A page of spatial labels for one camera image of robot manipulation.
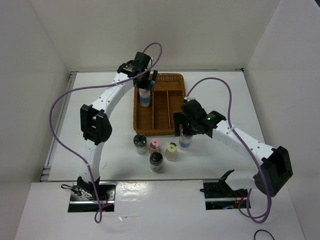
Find brown wicker divided basket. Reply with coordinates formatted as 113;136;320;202
133;73;186;137

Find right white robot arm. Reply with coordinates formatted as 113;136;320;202
173;99;293;197

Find silver-lid bottle blue label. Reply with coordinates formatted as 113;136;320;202
178;132;193;151
139;88;151;108

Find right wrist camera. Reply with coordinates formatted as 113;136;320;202
183;96;195;103

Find pink-lid spice bottle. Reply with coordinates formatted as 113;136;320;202
149;138;161;154

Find yellow-lid spice bottle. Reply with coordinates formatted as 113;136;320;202
164;142;178;161

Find black cable loop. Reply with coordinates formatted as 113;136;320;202
254;229;276;240

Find black grinder bottle light contents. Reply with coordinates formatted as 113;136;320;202
133;134;148;155

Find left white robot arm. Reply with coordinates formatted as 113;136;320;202
77;51;156;200

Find black-lid bottle brown contents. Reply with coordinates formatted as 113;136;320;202
149;152;164;172

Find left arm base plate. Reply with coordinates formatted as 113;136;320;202
61;181;116;213

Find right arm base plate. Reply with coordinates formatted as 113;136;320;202
199;181;249;211

